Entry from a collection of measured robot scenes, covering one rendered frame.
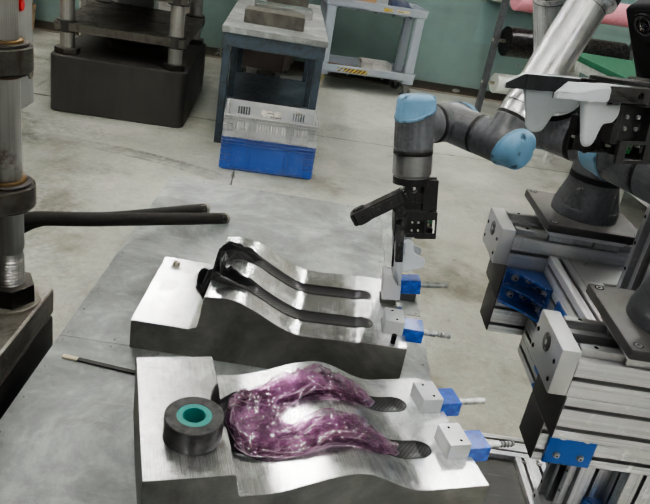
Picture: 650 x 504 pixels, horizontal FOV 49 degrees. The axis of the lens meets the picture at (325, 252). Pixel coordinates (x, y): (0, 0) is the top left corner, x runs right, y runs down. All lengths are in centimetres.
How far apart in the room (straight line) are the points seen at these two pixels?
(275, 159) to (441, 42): 373
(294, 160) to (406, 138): 325
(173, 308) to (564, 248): 89
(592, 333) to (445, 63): 672
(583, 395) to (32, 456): 88
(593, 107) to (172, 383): 70
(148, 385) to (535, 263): 98
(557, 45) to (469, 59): 661
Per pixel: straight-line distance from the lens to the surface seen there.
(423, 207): 137
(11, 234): 143
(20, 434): 118
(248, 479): 100
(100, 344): 136
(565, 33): 139
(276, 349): 130
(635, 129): 80
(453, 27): 789
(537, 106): 78
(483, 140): 134
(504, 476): 219
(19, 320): 147
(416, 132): 132
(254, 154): 454
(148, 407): 104
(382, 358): 130
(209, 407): 99
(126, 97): 528
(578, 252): 173
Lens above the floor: 157
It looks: 25 degrees down
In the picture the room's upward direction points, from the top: 10 degrees clockwise
